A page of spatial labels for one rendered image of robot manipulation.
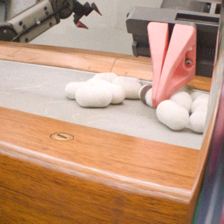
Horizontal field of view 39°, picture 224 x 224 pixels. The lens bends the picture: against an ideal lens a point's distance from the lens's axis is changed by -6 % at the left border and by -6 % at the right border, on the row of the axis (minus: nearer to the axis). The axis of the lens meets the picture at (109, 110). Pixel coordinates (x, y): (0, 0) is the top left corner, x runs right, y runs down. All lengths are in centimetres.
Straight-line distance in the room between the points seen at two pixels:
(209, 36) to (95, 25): 238
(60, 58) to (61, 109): 26
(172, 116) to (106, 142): 11
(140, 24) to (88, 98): 9
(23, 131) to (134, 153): 6
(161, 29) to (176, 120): 9
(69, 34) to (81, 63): 231
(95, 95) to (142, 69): 20
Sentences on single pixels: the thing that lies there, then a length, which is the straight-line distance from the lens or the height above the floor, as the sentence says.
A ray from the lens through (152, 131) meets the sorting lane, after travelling 27.
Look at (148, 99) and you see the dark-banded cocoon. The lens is 33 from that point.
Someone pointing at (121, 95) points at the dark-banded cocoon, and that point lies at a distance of 33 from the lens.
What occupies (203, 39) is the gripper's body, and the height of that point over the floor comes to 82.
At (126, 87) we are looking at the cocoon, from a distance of 36.
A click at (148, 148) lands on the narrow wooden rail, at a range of 16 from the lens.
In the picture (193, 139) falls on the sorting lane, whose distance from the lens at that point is 26.
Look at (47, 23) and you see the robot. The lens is 113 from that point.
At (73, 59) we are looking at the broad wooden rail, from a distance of 54.
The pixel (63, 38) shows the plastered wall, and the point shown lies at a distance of 288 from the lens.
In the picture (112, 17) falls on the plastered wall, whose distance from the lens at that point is 264.
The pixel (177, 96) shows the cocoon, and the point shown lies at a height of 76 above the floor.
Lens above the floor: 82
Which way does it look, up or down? 15 degrees down
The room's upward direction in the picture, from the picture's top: 5 degrees clockwise
